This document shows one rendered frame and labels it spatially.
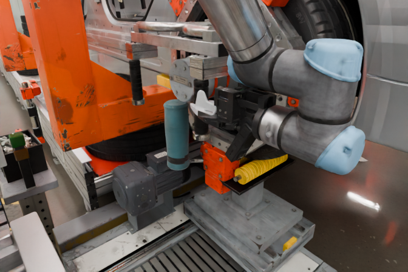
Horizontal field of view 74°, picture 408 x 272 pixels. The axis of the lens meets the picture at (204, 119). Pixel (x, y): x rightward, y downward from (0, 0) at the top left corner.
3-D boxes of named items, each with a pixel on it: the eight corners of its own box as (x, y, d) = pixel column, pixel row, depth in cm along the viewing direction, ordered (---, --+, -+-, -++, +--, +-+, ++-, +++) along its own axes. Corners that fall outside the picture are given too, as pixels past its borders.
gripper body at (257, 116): (237, 81, 59) (284, 93, 50) (235, 118, 62) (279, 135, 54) (211, 87, 54) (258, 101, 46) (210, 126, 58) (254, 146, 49)
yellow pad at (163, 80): (192, 85, 140) (192, 76, 138) (170, 90, 132) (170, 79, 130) (178, 80, 150) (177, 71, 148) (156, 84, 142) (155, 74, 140)
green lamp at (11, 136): (26, 145, 91) (23, 135, 90) (12, 149, 89) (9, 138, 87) (24, 141, 94) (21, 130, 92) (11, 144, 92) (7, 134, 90)
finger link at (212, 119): (207, 105, 61) (238, 115, 56) (207, 113, 62) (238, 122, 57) (193, 111, 58) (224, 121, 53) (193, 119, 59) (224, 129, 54)
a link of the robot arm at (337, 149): (373, 118, 40) (361, 167, 43) (305, 101, 47) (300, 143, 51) (350, 135, 35) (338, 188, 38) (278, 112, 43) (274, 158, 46)
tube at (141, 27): (215, 33, 84) (216, -4, 80) (163, 36, 73) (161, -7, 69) (183, 30, 97) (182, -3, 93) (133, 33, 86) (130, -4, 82)
